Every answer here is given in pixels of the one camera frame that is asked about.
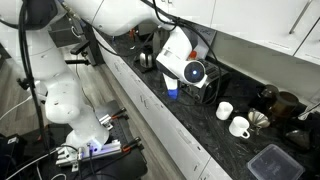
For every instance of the silver utensil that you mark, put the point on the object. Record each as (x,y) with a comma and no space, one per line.
(308,111)

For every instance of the small whiteboard sign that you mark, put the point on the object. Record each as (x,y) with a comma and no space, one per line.
(206,36)

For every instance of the black robot cart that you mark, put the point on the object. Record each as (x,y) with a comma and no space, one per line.
(133,166)

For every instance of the black glossy dripper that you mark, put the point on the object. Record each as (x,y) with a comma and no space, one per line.
(298,138)

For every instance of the black and steel toaster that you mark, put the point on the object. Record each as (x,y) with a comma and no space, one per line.
(216,83)

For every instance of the wide dark glass jar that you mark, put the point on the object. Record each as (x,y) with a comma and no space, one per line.
(284,104)

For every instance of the creamer bottle with orange lid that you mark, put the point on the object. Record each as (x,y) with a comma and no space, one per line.
(192,55)

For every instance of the tall dark glass jar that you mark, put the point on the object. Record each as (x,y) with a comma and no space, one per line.
(266,95)

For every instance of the black equipment box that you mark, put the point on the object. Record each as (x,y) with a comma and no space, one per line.
(10,153)

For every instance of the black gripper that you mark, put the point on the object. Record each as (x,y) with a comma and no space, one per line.
(161,70)

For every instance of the white lower cabinet row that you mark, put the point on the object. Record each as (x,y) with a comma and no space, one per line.
(160,113)

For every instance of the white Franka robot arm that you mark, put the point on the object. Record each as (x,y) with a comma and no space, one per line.
(63,90)

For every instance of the white cylindrical mug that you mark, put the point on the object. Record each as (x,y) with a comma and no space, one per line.
(224,110)

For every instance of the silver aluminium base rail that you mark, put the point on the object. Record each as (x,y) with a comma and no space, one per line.
(100,150)

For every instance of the small metal funnel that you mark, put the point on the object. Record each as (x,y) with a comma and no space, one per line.
(258,118)

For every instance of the black tripod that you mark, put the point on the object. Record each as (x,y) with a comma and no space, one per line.
(25,83)

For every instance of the white upper cabinet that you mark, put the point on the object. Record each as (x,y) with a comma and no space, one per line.
(253,20)

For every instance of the stainless steel coffee carafe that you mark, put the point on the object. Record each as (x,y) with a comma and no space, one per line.
(146,60)

